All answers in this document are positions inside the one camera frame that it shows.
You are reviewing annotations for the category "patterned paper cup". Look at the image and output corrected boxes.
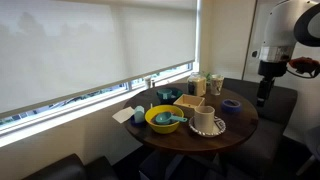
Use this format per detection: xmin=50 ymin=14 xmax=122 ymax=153
xmin=209 ymin=73 xmax=225 ymax=97

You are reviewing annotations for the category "purple bowl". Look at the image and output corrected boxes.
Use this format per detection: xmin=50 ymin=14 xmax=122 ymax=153
xmin=221 ymin=98 xmax=243 ymax=114

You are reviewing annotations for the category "teal measuring cup with handle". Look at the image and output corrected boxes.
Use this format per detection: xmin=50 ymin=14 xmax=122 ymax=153
xmin=154 ymin=111 xmax=189 ymax=126

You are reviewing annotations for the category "white ceramic mug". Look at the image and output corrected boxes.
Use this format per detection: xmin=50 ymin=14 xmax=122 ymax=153
xmin=193 ymin=105 xmax=216 ymax=134

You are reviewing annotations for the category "white roller window blind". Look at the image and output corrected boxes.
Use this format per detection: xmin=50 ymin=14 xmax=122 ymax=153
xmin=0 ymin=0 xmax=198 ymax=117

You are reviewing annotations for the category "square wooden open box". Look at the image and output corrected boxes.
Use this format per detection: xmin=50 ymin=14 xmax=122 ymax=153
xmin=172 ymin=93 xmax=206 ymax=118

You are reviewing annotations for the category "white window frame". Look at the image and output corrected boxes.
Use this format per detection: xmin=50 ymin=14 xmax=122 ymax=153
xmin=0 ymin=0 xmax=203 ymax=148

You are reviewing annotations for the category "small green plant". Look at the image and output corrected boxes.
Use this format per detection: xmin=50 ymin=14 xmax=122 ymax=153
xmin=202 ymin=70 xmax=215 ymax=84

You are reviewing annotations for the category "white paper sheet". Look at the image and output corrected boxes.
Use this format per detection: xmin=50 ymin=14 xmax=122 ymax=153
xmin=111 ymin=106 xmax=136 ymax=124

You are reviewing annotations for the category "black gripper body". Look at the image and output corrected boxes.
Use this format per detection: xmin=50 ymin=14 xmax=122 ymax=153
xmin=257 ymin=59 xmax=288 ymax=90

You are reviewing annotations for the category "small shaker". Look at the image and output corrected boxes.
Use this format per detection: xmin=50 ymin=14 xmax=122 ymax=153
xmin=143 ymin=75 xmax=156 ymax=90

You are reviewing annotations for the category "black cable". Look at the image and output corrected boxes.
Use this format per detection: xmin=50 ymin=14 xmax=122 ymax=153
xmin=285 ymin=57 xmax=320 ymax=80

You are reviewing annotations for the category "yellow bowl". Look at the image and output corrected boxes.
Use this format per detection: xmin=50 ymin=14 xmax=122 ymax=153
xmin=144 ymin=104 xmax=185 ymax=135

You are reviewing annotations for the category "orange cable strap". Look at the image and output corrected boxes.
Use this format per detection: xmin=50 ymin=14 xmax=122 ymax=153
xmin=288 ymin=56 xmax=317 ymax=70

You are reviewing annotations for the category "dark table base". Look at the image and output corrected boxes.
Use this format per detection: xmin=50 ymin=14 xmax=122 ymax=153
xmin=138 ymin=149 xmax=231 ymax=180

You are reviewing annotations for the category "dark grey armchair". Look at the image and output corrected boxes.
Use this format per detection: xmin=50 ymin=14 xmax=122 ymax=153
xmin=226 ymin=116 xmax=294 ymax=176

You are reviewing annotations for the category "white patterned plate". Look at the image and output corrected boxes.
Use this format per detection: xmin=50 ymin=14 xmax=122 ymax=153
xmin=188 ymin=115 xmax=227 ymax=138

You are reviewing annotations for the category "dark blue bowl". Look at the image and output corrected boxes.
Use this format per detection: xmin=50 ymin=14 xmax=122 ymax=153
xmin=156 ymin=87 xmax=184 ymax=105

